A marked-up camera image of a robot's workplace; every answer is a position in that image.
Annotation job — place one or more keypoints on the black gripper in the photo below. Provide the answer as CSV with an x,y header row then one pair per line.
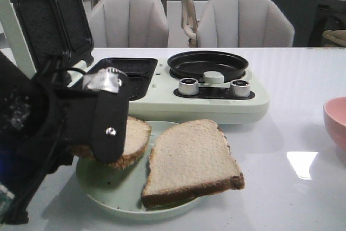
x,y
40,123

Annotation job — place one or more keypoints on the bread slice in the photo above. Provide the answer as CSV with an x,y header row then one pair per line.
x,y
136,141
190,160

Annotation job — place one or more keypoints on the green breakfast maker lid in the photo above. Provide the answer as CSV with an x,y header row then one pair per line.
x,y
46,35

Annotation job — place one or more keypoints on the pink bowl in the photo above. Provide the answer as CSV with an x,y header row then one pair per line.
x,y
334,120

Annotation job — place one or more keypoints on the green breakfast maker base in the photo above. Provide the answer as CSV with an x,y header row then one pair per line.
x,y
161,104

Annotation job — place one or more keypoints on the left grey upholstered chair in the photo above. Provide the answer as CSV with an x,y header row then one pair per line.
x,y
129,24

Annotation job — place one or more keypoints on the grey upholstered chair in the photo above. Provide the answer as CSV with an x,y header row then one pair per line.
x,y
244,24
129,24

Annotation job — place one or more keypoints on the left silver control knob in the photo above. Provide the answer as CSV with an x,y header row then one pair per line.
x,y
188,86

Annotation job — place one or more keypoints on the silver control knob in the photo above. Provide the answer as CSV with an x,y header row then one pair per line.
x,y
188,86
240,88

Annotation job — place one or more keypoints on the black round frying pan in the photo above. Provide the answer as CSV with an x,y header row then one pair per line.
x,y
195,63

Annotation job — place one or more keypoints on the light green round plate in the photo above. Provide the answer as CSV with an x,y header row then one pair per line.
x,y
118,192

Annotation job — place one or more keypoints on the beige office chair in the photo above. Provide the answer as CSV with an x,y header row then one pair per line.
x,y
189,23

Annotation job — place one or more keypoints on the right silver control knob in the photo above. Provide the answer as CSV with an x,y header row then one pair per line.
x,y
240,88

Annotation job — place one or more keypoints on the right grey upholstered chair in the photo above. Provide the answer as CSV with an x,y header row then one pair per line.
x,y
244,24

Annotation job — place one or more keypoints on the beige cushion at right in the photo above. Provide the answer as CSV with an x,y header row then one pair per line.
x,y
336,37

